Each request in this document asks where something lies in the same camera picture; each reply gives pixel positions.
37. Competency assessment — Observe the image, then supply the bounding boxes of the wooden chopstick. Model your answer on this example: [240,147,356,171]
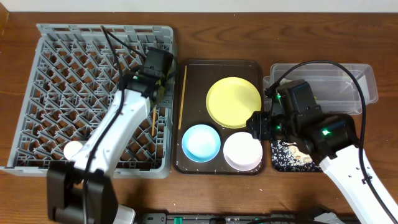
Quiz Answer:
[178,65,187,130]
[151,106,157,137]

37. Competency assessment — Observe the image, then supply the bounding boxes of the white bowl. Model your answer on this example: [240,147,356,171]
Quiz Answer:
[223,132,263,171]

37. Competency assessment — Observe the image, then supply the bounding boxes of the white cup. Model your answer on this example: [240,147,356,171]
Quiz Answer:
[63,141,86,160]

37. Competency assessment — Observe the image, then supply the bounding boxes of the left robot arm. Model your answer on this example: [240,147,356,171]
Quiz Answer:
[47,47,177,223]

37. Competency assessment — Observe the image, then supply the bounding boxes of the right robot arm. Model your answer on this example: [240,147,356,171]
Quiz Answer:
[246,80,397,223]

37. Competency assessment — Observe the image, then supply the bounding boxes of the grey dishwasher rack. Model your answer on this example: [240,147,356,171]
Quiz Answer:
[1,24,177,177]

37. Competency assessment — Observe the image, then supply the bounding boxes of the black tray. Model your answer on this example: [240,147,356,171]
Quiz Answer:
[270,138,324,173]

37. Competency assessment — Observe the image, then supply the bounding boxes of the spilled rice scraps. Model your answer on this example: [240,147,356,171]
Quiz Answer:
[272,139,315,170]

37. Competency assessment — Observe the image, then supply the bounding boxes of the yellow plate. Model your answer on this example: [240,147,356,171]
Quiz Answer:
[206,77,262,129]

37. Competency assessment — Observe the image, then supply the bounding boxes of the dark brown serving tray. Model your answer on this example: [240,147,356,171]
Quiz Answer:
[172,60,267,175]

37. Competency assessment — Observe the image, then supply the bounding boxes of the light blue bowl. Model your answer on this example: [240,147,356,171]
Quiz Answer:
[182,124,221,163]

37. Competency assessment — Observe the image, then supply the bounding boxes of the clear plastic bin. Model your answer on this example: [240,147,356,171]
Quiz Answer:
[281,63,379,114]

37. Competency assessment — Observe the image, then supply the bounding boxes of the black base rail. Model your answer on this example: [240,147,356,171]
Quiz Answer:
[136,207,352,224]

